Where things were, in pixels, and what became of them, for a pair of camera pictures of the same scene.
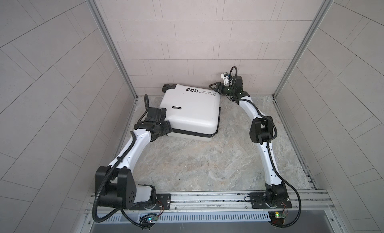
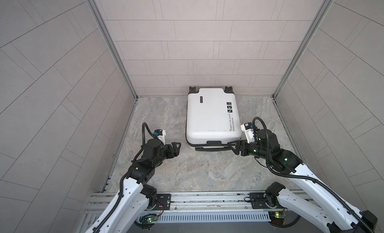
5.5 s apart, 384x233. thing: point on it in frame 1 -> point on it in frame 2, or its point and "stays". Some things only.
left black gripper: [163, 123] -> [174, 152]
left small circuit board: [152, 218] stays
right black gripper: [221, 85] -> [236, 150]
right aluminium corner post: [327, 2] stays
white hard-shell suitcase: [194, 112] -> [213, 119]
